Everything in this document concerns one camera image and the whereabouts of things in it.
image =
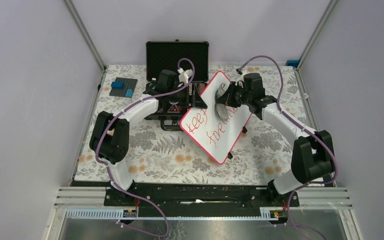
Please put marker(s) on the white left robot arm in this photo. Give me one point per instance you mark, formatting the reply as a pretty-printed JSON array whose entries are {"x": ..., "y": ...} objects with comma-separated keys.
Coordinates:
[{"x": 111, "y": 132}]

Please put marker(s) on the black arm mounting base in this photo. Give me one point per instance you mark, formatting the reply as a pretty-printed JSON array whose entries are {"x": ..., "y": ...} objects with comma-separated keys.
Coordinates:
[{"x": 197, "y": 200}]

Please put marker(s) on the black open carrying case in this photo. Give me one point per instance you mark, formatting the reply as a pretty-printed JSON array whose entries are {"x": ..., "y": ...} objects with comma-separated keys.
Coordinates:
[{"x": 172, "y": 55}]

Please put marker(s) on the small blue lego brick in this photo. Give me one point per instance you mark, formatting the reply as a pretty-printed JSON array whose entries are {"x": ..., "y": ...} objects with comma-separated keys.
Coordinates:
[{"x": 128, "y": 93}]

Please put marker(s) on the blue corner block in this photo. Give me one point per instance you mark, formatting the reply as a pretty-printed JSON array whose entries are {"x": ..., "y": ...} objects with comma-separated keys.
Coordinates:
[{"x": 292, "y": 63}]

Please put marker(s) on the pink framed whiteboard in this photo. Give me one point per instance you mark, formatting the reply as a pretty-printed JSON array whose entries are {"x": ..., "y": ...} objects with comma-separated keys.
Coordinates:
[{"x": 215, "y": 136}]

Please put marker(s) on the grey lego baseplate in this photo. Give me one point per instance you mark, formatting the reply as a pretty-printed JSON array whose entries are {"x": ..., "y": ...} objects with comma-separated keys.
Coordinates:
[{"x": 129, "y": 83}]

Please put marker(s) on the floral patterned table mat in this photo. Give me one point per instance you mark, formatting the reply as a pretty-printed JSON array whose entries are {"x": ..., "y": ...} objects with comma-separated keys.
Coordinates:
[{"x": 158, "y": 156}]

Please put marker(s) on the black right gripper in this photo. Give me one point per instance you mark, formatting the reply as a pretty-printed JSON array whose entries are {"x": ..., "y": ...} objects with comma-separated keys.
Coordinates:
[{"x": 227, "y": 98}]

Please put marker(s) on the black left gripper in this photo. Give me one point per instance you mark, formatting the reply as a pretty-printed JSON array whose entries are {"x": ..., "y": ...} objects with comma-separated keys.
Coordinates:
[{"x": 194, "y": 100}]

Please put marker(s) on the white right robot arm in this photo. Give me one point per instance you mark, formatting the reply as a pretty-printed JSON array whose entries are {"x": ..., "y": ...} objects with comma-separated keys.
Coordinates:
[{"x": 312, "y": 154}]

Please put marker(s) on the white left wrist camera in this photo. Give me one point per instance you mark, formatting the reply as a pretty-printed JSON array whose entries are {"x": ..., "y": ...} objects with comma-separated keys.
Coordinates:
[{"x": 184, "y": 75}]

